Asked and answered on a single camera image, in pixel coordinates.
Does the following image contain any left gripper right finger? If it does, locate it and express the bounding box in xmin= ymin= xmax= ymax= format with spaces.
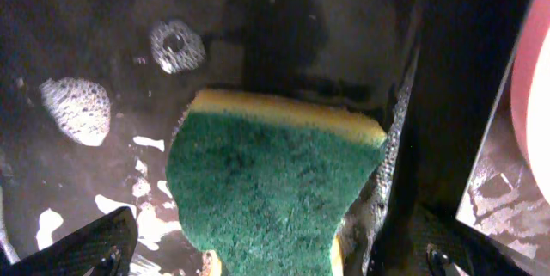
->
xmin=409 ymin=205 xmax=527 ymax=276

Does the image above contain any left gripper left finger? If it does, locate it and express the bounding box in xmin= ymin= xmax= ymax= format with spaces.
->
xmin=1 ymin=206 xmax=138 ymax=276

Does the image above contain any green and yellow sponge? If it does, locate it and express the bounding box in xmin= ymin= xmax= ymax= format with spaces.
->
xmin=166 ymin=89 xmax=387 ymax=275

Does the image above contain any white plate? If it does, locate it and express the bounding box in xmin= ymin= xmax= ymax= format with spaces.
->
xmin=510 ymin=0 xmax=549 ymax=199

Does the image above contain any brown plastic serving tray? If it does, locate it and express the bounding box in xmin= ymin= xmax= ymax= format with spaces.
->
xmin=456 ymin=0 xmax=549 ymax=275

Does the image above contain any small black tray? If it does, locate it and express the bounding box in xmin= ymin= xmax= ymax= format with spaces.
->
xmin=1 ymin=0 xmax=529 ymax=275

